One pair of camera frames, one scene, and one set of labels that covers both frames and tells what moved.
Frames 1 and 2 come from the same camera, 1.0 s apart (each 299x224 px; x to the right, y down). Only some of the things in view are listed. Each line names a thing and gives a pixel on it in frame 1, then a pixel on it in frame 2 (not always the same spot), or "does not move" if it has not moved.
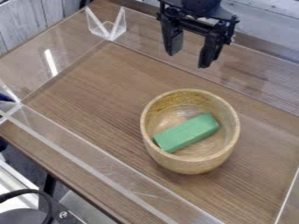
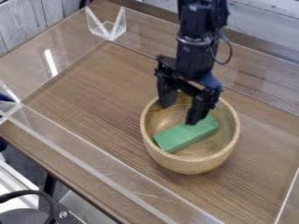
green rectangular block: (187, 132) does not move
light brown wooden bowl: (171, 108) does not move
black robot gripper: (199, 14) → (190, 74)
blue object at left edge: (4, 97) does not move
